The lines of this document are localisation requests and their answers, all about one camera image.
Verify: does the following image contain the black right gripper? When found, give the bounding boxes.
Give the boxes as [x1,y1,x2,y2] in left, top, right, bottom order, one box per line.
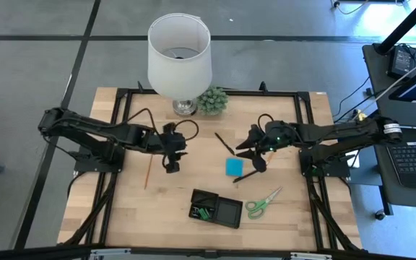
[235,121,299,173]

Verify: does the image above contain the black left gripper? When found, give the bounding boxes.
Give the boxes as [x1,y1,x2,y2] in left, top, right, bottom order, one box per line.
[155,122,190,175]

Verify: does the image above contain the blue sticky note pad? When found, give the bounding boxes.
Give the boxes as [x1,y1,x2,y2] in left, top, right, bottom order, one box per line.
[225,157,245,178]

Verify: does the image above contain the black mesh desk organizer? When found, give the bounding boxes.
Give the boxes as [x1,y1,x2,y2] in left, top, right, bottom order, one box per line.
[188,188,244,230]

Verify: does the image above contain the green potted succulent plant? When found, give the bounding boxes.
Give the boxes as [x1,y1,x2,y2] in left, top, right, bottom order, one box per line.
[196,85,230,116]

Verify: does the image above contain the silver table lamp white shade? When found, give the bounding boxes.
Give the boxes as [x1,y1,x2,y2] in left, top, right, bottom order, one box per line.
[147,12,213,117]

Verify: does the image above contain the black overhead rig bar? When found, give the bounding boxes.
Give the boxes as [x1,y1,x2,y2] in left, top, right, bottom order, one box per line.
[0,243,416,260]

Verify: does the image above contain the small white box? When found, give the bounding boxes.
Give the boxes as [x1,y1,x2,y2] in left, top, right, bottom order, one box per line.
[344,150,360,169]

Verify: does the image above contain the low black desk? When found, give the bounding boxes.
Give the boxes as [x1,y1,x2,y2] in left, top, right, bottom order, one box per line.
[337,124,416,211]

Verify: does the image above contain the black keyboard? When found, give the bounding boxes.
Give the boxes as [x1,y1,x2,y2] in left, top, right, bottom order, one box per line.
[387,140,416,191]

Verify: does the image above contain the black power adapter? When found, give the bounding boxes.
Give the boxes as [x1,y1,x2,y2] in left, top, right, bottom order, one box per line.
[389,45,416,79]

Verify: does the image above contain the black metal pole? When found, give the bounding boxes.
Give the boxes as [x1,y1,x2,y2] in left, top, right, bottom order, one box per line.
[375,0,416,56]

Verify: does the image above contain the green handled scissors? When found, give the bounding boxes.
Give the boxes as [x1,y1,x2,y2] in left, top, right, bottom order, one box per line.
[245,186,283,220]

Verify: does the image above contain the black aluminium table frame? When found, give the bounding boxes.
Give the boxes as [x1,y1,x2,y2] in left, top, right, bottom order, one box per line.
[58,81,368,254]

